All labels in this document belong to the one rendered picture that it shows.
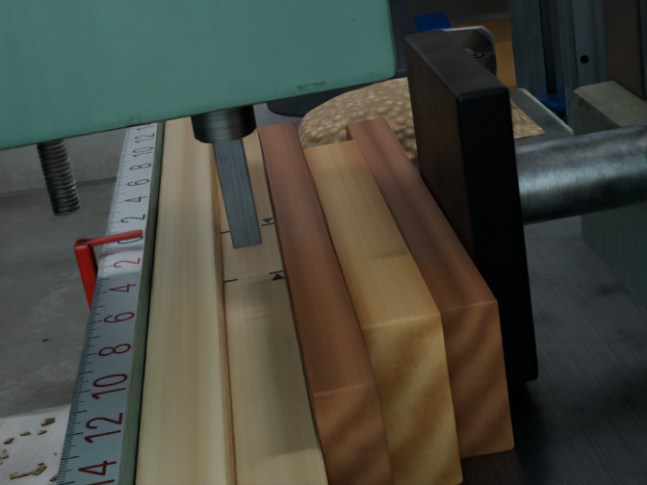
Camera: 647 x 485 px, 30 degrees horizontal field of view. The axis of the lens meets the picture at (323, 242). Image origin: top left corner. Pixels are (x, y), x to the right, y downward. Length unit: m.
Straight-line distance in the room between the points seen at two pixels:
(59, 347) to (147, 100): 2.44
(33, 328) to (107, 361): 2.59
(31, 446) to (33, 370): 2.07
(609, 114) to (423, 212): 0.08
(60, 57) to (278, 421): 0.11
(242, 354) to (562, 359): 0.11
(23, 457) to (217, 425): 0.34
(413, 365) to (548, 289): 0.13
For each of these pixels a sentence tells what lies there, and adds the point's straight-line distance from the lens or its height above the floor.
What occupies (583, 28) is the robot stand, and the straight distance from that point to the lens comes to 1.06.
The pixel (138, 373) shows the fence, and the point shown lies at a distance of 0.29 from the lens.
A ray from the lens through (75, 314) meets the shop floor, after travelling 2.91.
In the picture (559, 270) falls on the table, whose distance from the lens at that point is 0.44.
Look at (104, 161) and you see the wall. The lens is 3.88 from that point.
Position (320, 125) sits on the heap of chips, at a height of 0.92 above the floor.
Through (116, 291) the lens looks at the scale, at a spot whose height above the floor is 0.96.
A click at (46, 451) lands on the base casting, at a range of 0.60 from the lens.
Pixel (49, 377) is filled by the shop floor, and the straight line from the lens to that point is 2.62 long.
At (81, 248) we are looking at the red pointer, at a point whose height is 0.96.
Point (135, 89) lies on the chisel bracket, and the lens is 0.32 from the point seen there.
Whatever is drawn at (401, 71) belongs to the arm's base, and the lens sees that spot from 1.01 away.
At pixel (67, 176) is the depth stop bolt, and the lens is 0.41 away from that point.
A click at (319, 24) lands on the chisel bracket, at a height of 1.02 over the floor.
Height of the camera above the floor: 1.08
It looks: 21 degrees down
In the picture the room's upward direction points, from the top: 10 degrees counter-clockwise
